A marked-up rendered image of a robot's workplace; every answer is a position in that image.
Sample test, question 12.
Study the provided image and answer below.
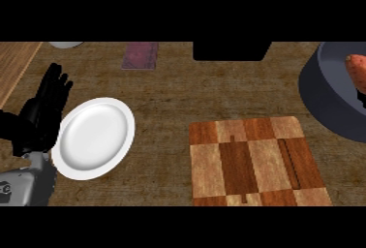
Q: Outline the black appliance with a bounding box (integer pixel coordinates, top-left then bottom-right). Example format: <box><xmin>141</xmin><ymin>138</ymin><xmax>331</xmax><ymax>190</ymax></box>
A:
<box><xmin>192</xmin><ymin>42</ymin><xmax>274</xmax><ymax>62</ymax></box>

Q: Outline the white oval plate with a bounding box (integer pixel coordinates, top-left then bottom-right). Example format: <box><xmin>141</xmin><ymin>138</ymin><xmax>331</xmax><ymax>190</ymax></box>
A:
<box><xmin>51</xmin><ymin>97</ymin><xmax>138</xmax><ymax>181</ymax></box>

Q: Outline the dark grey pot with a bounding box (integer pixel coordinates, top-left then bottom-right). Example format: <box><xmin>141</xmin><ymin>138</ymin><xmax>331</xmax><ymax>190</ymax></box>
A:
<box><xmin>297</xmin><ymin>42</ymin><xmax>366</xmax><ymax>144</ymax></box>

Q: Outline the white round bowl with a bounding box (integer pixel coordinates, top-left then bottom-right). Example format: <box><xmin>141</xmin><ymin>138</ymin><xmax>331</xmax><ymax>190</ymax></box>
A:
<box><xmin>48</xmin><ymin>42</ymin><xmax>86</xmax><ymax>49</ymax></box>

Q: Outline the pale wooden panel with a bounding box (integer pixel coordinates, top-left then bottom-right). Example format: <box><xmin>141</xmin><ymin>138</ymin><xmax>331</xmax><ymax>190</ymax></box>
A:
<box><xmin>0</xmin><ymin>42</ymin><xmax>45</xmax><ymax>109</ymax></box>

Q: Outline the checkered wooden cutting board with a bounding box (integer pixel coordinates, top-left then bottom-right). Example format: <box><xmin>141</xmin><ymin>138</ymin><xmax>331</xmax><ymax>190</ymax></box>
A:
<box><xmin>188</xmin><ymin>115</ymin><xmax>336</xmax><ymax>207</ymax></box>

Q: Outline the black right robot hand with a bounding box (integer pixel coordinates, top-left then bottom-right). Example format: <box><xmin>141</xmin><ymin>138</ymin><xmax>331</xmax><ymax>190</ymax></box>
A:
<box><xmin>355</xmin><ymin>87</ymin><xmax>366</xmax><ymax>109</ymax></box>

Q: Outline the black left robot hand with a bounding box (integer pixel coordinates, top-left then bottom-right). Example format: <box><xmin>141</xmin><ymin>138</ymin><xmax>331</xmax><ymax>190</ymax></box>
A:
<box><xmin>0</xmin><ymin>62</ymin><xmax>74</xmax><ymax>158</ymax></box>

